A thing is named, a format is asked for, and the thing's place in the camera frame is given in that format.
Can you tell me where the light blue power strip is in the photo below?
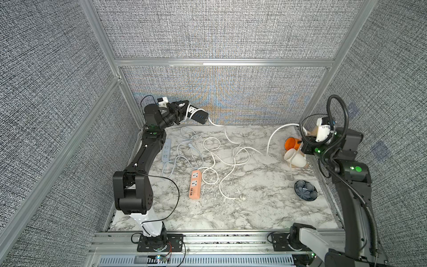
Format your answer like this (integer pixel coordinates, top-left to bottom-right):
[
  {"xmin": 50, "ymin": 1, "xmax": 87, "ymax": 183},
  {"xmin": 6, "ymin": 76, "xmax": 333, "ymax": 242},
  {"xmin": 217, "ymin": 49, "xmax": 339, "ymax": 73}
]
[{"xmin": 161, "ymin": 126, "xmax": 204, "ymax": 178}]

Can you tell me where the pink power strip white cord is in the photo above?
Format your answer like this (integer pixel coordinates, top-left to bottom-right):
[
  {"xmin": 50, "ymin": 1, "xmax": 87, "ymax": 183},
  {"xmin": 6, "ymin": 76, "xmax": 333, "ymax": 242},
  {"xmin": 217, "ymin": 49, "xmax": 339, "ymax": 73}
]
[{"xmin": 188, "ymin": 136, "xmax": 254, "ymax": 201}]

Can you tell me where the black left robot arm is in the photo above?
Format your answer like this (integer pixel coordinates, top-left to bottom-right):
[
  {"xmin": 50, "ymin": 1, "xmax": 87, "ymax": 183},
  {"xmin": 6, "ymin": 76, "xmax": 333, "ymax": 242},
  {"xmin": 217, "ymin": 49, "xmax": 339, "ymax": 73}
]
[{"xmin": 112, "ymin": 100, "xmax": 189, "ymax": 240}]

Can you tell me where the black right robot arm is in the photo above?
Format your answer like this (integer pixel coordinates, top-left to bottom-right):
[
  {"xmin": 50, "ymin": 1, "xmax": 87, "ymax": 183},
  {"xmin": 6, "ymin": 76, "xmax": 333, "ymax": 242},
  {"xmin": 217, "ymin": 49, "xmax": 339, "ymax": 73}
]
[{"xmin": 288, "ymin": 127, "xmax": 390, "ymax": 267}]

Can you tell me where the white mug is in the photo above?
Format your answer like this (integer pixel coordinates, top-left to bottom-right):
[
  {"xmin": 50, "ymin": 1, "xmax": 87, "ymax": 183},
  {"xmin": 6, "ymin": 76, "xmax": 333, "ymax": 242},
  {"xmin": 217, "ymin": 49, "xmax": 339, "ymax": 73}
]
[{"xmin": 284, "ymin": 149, "xmax": 307, "ymax": 168}]

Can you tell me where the orange mug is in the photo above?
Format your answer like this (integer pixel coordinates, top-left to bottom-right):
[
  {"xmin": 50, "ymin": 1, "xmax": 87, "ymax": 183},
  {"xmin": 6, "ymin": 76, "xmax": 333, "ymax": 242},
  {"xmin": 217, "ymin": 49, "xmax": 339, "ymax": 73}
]
[{"xmin": 284, "ymin": 137, "xmax": 302, "ymax": 151}]

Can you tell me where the grey cup with spoons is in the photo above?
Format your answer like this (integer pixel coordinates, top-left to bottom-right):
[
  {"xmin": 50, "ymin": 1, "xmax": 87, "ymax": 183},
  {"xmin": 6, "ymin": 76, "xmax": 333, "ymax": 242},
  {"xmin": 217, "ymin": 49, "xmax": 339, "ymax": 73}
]
[{"xmin": 294, "ymin": 180, "xmax": 319, "ymax": 202}]

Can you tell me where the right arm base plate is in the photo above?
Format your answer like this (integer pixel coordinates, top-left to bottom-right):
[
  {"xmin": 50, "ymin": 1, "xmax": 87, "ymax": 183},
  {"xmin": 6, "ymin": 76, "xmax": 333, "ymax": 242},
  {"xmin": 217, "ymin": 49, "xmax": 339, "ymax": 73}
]
[{"xmin": 267, "ymin": 231, "xmax": 311, "ymax": 253}]

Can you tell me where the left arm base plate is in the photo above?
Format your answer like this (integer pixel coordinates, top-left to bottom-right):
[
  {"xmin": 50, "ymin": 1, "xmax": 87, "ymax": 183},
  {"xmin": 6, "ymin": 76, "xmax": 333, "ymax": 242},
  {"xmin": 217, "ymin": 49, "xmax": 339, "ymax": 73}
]
[{"xmin": 136, "ymin": 234, "xmax": 184, "ymax": 253}]

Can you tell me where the aluminium front rail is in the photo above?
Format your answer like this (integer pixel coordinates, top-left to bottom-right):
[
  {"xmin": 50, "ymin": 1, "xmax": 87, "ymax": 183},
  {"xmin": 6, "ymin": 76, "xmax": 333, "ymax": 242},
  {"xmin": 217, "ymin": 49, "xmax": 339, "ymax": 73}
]
[{"xmin": 84, "ymin": 230, "xmax": 315, "ymax": 267}]

